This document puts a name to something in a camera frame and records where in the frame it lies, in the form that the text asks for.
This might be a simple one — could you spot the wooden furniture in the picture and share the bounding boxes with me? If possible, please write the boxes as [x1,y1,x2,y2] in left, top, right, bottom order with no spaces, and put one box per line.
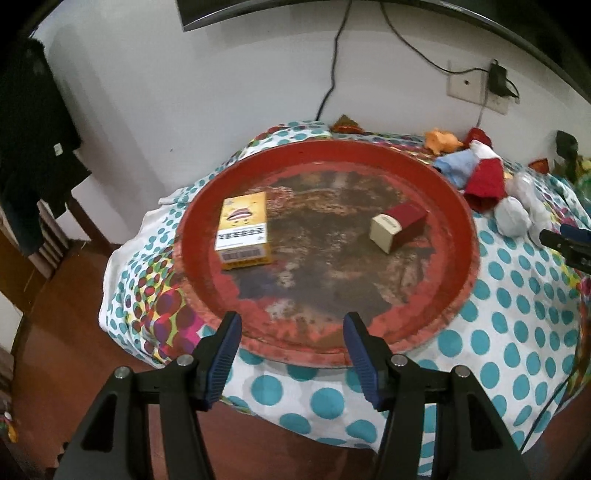
[25,187,114,282]

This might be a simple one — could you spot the polka dot cloth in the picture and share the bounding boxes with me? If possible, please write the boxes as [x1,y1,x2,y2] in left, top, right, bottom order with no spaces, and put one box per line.
[98,121,591,480]

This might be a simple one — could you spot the cream wall socket plate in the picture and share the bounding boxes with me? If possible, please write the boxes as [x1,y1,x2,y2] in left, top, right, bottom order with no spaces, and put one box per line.
[446,59,490,101]
[485,88,511,115]

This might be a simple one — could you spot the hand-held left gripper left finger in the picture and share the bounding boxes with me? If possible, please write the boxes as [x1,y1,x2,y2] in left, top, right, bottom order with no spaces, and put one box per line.
[53,311,243,480]

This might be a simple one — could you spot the round red tray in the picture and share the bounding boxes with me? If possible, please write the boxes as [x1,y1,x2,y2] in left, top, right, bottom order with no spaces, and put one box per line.
[173,140,481,367]

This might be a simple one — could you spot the white sock ball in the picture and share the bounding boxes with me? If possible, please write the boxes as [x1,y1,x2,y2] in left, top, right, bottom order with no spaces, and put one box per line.
[508,172,552,227]
[495,196,532,237]

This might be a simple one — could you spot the striped blue sock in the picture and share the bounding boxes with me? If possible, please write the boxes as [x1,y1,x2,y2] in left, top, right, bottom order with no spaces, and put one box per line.
[433,151,478,189]

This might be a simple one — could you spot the orange toy animal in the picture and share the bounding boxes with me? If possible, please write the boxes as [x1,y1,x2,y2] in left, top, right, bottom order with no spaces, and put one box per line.
[425,129,464,154]

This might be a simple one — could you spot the dark green object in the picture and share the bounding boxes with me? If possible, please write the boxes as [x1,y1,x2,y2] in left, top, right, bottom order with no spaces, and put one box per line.
[554,130,580,176]

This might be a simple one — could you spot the white sock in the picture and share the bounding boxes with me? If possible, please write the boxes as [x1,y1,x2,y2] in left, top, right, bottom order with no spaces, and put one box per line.
[468,141,502,162]

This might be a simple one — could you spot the black television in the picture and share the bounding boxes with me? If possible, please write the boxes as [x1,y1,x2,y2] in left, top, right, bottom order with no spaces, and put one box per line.
[178,0,352,32]

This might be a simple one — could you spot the black power adapter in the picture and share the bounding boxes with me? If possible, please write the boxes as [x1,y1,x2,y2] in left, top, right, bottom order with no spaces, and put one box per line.
[488,60,520,100]

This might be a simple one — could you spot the red gold candy wrapper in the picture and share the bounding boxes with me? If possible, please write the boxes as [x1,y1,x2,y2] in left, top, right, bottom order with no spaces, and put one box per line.
[331,114,363,134]

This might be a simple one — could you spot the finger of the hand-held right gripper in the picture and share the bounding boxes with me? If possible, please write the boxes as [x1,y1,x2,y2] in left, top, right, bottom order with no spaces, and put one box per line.
[539,224,591,274]

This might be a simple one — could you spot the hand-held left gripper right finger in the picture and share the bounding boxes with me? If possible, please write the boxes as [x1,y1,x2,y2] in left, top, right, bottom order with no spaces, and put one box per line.
[342,311,539,480]

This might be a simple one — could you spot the red and cream box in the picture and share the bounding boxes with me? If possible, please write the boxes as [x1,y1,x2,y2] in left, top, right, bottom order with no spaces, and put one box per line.
[369,203,428,254]

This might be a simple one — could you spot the dark hanging clothing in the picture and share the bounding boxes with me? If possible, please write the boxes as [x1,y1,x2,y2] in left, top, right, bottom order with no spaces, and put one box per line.
[0,37,90,257]

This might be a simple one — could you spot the plain red sock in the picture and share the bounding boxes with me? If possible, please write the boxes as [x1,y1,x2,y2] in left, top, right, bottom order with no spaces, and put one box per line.
[464,158,506,213]

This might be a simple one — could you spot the yellow cartoon box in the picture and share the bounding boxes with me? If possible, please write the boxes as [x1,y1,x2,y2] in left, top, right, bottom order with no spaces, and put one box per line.
[215,191,273,271]

